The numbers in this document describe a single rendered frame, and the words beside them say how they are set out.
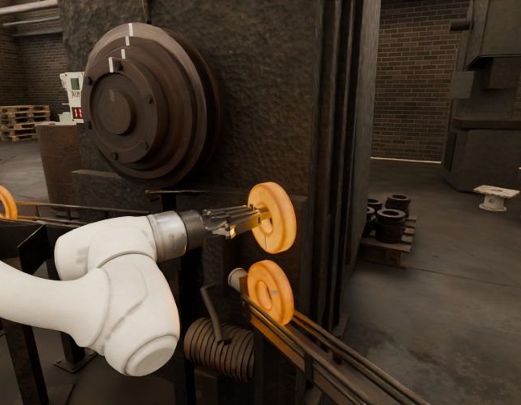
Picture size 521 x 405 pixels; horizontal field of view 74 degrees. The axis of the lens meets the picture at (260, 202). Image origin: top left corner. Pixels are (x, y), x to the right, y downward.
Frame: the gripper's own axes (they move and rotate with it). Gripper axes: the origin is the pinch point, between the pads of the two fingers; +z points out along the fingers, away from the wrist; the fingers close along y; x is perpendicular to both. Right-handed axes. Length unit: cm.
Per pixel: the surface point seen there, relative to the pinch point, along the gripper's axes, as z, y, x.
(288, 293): -0.2, 6.9, -17.5
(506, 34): 402, -159, 69
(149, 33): -10, -42, 41
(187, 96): -5.6, -30.5, 24.4
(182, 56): -5.0, -33.4, 34.5
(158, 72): -11.1, -35.3, 30.8
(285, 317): -1.4, 7.6, -22.7
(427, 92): 528, -334, 6
